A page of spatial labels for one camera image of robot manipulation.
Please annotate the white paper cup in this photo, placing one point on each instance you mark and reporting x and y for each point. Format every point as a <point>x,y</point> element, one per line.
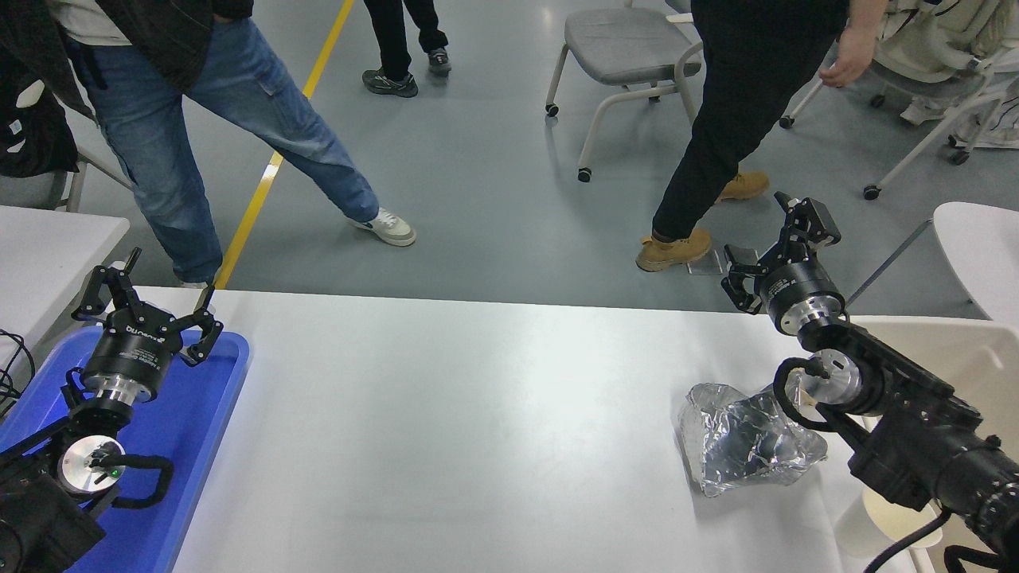
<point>876,521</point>

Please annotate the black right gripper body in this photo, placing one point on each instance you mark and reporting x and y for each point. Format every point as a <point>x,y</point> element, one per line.
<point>800,286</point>

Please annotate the grey seat wheeled chair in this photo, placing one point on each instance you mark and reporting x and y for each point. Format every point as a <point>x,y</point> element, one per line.
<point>621,40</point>

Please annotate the large pale bin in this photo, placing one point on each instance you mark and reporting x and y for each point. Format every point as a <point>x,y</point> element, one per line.
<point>971,350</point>

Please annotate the person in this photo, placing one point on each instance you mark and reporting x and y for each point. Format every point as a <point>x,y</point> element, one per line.
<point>159,135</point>
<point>740,95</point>
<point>394,40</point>

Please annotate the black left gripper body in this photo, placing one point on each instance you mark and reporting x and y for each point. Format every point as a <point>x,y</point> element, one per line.
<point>131,350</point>

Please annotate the person's forearm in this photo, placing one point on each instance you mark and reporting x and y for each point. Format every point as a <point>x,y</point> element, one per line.
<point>868,14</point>

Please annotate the grey chair with casters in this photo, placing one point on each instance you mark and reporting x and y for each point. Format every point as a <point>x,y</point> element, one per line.
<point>28,191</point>

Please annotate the white frame wheeled chair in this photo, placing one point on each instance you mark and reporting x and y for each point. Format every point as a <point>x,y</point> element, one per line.
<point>872,192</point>

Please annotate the black bag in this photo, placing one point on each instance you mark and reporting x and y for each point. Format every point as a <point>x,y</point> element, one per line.
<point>32,151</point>

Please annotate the white round side table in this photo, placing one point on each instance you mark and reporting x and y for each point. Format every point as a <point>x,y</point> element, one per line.
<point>983,247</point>

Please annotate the white rectangular side table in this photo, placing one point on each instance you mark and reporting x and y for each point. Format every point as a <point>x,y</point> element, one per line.
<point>40,255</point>

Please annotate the silver foil tray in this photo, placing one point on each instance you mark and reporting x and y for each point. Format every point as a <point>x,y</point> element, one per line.
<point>732,446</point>

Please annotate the silver floor plate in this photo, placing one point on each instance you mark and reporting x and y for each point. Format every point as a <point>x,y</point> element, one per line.
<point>704,264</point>
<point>740,255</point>

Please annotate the blue plastic tray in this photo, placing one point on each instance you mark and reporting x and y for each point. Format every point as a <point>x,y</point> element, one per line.
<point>191,430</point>

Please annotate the person's hand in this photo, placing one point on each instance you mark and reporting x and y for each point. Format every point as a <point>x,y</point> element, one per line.
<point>852,60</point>

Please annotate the cream coat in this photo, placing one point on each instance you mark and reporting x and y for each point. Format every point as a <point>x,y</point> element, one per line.
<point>939,36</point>

